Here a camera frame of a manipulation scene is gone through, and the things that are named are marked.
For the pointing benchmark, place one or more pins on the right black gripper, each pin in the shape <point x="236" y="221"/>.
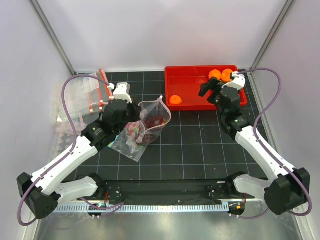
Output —
<point x="215" y="85"/>

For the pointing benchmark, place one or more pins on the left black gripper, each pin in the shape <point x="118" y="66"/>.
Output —
<point x="136" y="110"/>

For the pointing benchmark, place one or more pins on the pink dragon fruit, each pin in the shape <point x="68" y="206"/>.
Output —
<point x="135" y="133"/>

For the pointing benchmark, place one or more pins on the pink-dotted zip bag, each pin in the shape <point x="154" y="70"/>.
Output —
<point x="148" y="108"/>

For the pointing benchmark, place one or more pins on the red apple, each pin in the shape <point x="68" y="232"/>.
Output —
<point x="154" y="121"/>

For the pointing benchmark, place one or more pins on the dark purple grape bunch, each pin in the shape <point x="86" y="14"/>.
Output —
<point x="148" y="139"/>

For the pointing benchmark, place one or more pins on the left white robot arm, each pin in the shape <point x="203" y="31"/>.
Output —
<point x="44" y="190"/>

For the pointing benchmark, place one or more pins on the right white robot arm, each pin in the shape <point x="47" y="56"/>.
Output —
<point x="241" y="128"/>

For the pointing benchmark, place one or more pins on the clear blue-zip bag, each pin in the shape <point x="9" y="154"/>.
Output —
<point x="110" y="145"/>

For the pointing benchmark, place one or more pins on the stack of orange-zip bags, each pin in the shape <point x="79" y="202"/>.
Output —
<point x="83" y="96"/>

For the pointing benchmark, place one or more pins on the pink-dotted bag on table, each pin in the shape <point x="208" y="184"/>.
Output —
<point x="64" y="135"/>

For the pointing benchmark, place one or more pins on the orange tangerine at back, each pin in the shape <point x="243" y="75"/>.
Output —
<point x="226" y="75"/>

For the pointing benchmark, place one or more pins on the orange tangerine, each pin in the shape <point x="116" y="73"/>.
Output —
<point x="175" y="100"/>
<point x="226" y="75"/>
<point x="215" y="74"/>

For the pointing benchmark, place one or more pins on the red plastic tray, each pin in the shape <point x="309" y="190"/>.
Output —
<point x="185" y="81"/>

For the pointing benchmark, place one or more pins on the orange tangerine at front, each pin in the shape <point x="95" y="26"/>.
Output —
<point x="175" y="100"/>

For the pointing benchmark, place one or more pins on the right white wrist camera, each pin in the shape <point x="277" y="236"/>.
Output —
<point x="238" y="81"/>

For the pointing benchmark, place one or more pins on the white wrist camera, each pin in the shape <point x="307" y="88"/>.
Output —
<point x="238" y="81"/>
<point x="122" y="92"/>

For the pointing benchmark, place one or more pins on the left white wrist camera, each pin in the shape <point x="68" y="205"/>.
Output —
<point x="122" y="92"/>

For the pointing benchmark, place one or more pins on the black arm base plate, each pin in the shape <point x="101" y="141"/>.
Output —
<point x="169" y="192"/>

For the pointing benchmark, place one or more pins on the left aluminium corner post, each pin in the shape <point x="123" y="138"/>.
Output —
<point x="52" y="35"/>

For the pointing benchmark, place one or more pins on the aluminium corner post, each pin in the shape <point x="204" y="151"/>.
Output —
<point x="52" y="35"/>
<point x="280" y="19"/>

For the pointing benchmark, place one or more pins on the perforated metal rail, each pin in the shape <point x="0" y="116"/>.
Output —
<point x="82" y="207"/>

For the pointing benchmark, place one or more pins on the aluminium front frame bar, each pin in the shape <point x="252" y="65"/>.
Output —
<point x="279" y="191"/>

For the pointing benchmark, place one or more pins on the right aluminium corner post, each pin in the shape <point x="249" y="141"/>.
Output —
<point x="280" y="19"/>

